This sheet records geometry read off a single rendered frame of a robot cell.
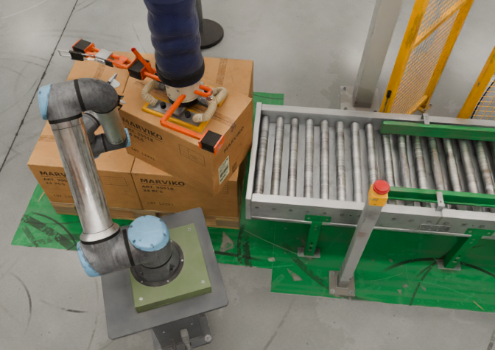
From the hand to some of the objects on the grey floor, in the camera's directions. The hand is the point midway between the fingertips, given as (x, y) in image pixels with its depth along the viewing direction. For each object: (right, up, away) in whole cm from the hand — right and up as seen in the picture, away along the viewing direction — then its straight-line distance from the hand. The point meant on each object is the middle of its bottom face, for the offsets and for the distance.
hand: (119, 84), depth 228 cm
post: (+118, -110, +53) cm, 170 cm away
